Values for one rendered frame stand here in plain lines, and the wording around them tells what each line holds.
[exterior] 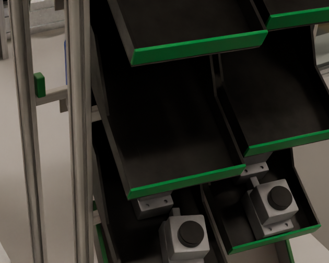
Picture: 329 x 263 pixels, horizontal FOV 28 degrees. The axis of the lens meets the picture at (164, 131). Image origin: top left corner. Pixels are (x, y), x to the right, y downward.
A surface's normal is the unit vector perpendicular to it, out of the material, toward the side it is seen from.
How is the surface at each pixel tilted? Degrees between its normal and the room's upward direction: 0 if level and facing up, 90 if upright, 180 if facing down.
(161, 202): 25
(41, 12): 90
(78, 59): 90
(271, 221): 115
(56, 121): 0
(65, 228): 0
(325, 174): 90
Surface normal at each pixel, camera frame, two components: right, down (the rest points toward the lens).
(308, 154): 0.52, 0.53
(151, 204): 0.20, -0.49
